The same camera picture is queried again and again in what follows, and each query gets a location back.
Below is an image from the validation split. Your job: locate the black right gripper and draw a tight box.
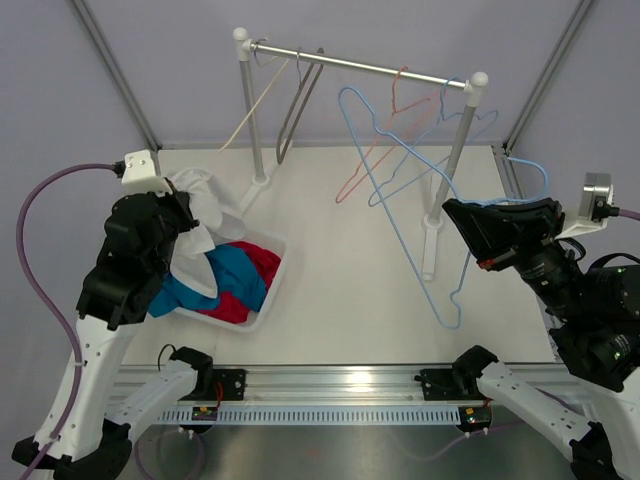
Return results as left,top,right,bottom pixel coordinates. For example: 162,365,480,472
442,195,587,321

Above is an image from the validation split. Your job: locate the white t shirt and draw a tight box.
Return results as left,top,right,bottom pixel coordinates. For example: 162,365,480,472
170,168,246,299

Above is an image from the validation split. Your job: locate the blue t shirt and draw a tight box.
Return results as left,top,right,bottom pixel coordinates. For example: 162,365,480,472
148,244,268,324

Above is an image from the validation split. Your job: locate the light blue white-shirt hanger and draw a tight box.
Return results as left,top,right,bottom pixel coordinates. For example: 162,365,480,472
338,85,550,330

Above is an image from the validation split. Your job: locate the red t shirt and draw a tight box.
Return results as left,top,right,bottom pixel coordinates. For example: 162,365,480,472
195,241,281,325

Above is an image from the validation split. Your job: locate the light blue red-shirt hanger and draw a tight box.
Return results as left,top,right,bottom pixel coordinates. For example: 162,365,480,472
368,76,499,207

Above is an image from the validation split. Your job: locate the pink hanger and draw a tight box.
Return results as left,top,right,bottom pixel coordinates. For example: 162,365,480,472
334,64,437,204

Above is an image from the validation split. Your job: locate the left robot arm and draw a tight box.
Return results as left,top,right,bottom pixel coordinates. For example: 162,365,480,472
11,191,215,479

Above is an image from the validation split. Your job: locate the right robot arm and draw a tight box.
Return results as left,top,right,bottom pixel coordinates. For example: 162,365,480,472
416,198,639,479

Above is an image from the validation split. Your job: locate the grey empty hanger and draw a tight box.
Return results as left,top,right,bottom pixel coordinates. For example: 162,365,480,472
275,49,324,166

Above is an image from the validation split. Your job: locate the cream empty hanger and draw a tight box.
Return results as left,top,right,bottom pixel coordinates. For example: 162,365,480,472
218,38,289,152

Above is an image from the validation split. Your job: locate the white plastic laundry basket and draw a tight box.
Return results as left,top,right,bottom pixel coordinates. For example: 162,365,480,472
169,209,290,336

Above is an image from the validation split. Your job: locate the white metal clothes rack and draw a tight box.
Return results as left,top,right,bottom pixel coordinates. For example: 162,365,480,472
232,26,490,281

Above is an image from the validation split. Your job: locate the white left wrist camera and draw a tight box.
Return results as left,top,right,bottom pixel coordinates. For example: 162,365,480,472
114,149,171,195

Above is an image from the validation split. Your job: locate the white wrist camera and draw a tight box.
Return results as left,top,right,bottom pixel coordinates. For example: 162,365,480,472
556,172,614,240
114,149,171,195

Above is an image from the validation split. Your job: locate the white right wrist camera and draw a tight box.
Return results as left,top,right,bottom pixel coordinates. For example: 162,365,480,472
556,172,614,240

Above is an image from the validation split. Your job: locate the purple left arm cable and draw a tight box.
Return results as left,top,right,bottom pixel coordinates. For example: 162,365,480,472
17,162,124,480

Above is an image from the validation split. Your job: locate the aluminium rail frame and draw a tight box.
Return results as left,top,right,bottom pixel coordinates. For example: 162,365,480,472
114,363,586,407

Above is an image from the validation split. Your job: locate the white slotted cable duct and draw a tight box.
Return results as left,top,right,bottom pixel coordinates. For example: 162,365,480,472
157,405,492,426

